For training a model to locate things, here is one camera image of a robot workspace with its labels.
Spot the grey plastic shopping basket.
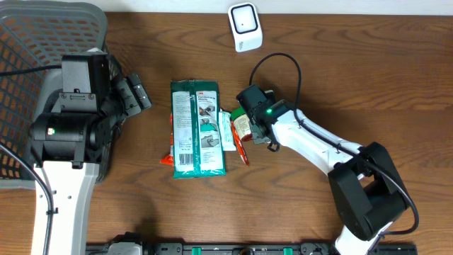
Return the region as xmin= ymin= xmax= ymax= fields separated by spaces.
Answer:
xmin=1 ymin=1 xmax=124 ymax=182

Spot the green lid jar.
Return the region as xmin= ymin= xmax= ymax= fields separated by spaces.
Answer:
xmin=231 ymin=107 xmax=253 ymax=142

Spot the pale green wipes packet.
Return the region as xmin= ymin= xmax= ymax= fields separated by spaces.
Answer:
xmin=219 ymin=110 xmax=236 ymax=152

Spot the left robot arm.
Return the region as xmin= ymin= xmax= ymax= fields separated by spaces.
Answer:
xmin=31 ymin=48 xmax=152 ymax=254

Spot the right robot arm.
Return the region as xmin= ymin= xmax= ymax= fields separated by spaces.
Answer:
xmin=236 ymin=85 xmax=413 ymax=254

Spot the red Nescafe stick sachet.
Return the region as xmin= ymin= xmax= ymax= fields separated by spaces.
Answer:
xmin=230 ymin=121 xmax=250 ymax=166

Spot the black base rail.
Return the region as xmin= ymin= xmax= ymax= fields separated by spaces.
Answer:
xmin=85 ymin=242 xmax=418 ymax=255

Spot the green snack packet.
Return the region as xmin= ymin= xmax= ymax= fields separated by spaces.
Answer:
xmin=171 ymin=80 xmax=226 ymax=179

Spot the white barcode scanner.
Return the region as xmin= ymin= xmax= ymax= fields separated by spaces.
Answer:
xmin=227 ymin=2 xmax=263 ymax=52

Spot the red snack packet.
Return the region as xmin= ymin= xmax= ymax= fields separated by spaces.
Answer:
xmin=160 ymin=114 xmax=174 ymax=166

